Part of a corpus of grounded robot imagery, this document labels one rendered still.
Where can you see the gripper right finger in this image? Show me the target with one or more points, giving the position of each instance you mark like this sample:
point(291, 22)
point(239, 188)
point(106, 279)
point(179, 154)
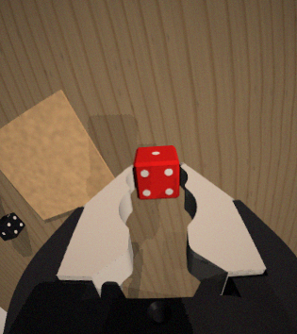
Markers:
point(226, 241)

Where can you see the tan cork mat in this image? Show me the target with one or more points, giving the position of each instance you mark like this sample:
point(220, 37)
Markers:
point(48, 156)

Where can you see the black die with white pips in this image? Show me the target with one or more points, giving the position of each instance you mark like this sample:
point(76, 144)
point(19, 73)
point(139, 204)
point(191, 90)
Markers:
point(10, 226)

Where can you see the dark red die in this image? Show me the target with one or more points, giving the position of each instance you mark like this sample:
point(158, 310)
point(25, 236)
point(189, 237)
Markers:
point(156, 171)

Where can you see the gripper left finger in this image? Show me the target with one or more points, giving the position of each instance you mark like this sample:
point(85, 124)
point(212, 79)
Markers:
point(91, 247)

